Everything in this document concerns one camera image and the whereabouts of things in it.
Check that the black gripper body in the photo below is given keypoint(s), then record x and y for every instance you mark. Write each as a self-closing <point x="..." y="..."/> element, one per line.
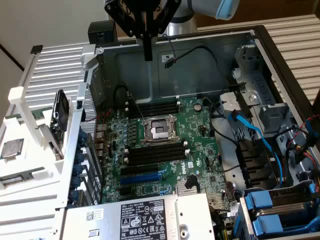
<point x="145" y="5"/>

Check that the black box device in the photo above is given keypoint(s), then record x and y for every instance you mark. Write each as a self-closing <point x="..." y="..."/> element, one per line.
<point x="102" y="30"/>

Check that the open grey PC case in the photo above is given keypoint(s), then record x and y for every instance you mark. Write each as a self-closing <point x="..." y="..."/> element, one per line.
<point x="200" y="75"/>

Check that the black plastic end cap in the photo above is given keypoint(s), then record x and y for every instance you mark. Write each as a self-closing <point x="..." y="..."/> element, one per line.
<point x="36" y="49"/>

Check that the thin metal locking lever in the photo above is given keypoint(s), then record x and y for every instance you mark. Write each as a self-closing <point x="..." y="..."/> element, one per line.
<point x="136" y="106"/>

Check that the silver coin battery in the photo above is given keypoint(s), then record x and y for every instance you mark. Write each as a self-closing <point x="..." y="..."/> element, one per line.
<point x="198" y="107"/>

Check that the graphics card with black fan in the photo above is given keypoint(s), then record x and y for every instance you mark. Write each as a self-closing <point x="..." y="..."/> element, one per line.
<point x="61" y="110"/>

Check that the metal CPU socket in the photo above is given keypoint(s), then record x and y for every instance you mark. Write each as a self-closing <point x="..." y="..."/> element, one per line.
<point x="160" y="130"/>

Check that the silver port block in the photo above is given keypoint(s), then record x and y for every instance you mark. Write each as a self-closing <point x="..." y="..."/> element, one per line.
<point x="100" y="130"/>

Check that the blue slot retainer clip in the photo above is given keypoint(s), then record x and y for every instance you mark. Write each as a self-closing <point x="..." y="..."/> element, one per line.
<point x="83" y="137"/>
<point x="73" y="196"/>
<point x="75" y="182"/>
<point x="80" y="156"/>
<point x="78" y="168"/>

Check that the green motherboard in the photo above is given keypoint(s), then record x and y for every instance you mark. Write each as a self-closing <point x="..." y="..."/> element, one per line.
<point x="200" y="140"/>

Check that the grey metal drive cage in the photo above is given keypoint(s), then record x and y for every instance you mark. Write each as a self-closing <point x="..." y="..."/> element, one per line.
<point x="272" y="115"/>

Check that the white parts rack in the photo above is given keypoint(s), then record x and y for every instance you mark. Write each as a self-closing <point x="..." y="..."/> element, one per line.
<point x="32" y="150"/>

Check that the long black expansion slot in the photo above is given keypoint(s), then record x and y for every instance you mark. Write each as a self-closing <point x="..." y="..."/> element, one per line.
<point x="140" y="170"/>

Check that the black plastic card guide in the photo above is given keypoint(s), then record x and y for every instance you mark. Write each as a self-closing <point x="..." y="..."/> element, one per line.
<point x="252" y="160"/>

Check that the blue expansion slot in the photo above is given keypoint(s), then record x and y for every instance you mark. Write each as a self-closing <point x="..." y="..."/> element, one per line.
<point x="140" y="178"/>

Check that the silver CPU chip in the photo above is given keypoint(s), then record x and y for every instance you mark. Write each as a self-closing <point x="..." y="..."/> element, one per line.
<point x="12" y="148"/>

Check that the short black expansion slot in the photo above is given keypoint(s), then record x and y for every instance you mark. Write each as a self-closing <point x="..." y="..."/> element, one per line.
<point x="125" y="191"/>

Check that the silver finned heatsink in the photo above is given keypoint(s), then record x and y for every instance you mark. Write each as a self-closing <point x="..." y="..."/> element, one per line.
<point x="192" y="191"/>

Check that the blue disk bay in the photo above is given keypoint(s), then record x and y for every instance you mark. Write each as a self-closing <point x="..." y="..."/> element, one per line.
<point x="260" y="200"/>

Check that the silver power supply with label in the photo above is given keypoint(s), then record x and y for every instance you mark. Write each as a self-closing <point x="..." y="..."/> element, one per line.
<point x="100" y="225"/>

